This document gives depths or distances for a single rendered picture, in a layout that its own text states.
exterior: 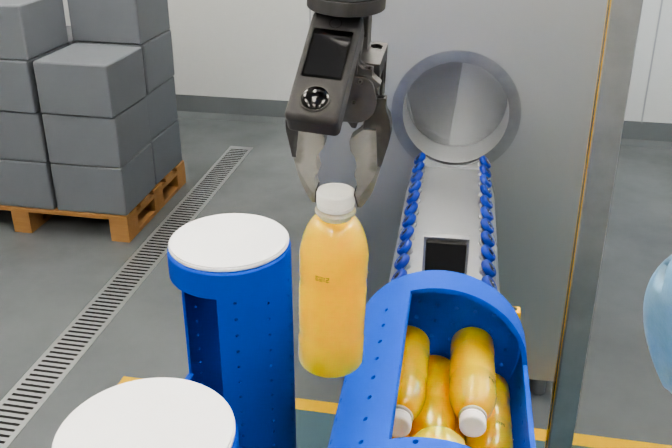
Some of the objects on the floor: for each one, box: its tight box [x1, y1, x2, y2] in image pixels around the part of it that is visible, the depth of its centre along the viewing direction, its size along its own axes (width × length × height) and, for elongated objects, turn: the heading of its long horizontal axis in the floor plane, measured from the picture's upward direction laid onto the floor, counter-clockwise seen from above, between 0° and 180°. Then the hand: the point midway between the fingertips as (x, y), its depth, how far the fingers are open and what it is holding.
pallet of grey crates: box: [0, 0, 186, 243], centre depth 423 cm, size 120×80×119 cm
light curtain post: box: [544, 0, 650, 448], centre depth 190 cm, size 6×6×170 cm
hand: (336, 196), depth 78 cm, fingers closed on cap, 4 cm apart
